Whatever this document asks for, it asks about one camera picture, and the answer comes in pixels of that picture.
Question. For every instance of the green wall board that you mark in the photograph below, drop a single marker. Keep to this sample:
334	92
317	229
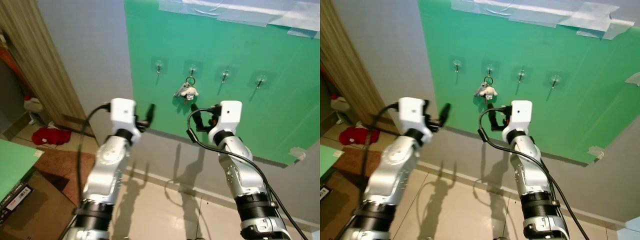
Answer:
550	50
260	55

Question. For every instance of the short clear tape strip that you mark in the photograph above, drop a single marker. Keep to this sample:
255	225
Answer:
302	33
592	33

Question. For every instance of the brown mat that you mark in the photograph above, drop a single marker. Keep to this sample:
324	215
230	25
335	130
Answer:
65	167
365	165

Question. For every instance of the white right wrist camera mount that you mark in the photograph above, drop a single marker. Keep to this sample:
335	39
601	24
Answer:
521	112
231	112

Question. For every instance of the wooden cabinet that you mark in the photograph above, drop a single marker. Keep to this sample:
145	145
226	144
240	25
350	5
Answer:
345	55
35	55

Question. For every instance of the clear adhesive wall hook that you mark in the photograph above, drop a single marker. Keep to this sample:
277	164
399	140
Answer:
489	67
555	79
159	65
225	74
521	74
260	79
456	65
191	67

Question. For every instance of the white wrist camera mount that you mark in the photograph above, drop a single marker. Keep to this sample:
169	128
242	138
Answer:
122	112
521	112
231	112
412	112

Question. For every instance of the red cloth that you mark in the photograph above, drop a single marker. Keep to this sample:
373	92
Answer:
50	136
356	135

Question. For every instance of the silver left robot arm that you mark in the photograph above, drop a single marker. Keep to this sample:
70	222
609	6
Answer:
395	170
107	170

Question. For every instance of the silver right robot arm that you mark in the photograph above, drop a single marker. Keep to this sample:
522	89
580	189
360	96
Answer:
532	170
245	175

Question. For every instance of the small clear tape piece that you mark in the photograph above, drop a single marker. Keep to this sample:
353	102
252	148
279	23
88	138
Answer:
634	79
596	152
297	153

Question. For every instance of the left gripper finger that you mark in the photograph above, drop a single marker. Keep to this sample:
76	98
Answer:
444	112
150	113

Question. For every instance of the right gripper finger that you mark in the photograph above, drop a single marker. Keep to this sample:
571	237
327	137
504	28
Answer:
492	119
198	120

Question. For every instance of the white jug with red cap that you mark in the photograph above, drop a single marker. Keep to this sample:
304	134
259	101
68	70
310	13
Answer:
340	105
34	107

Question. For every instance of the green table board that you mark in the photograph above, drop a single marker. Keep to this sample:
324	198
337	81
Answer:
12	170
326	160

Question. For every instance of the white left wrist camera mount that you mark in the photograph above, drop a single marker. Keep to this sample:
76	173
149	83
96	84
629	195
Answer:
412	112
122	112

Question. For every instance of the long clear tape strip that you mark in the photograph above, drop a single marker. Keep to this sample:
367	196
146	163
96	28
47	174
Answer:
525	10
240	12

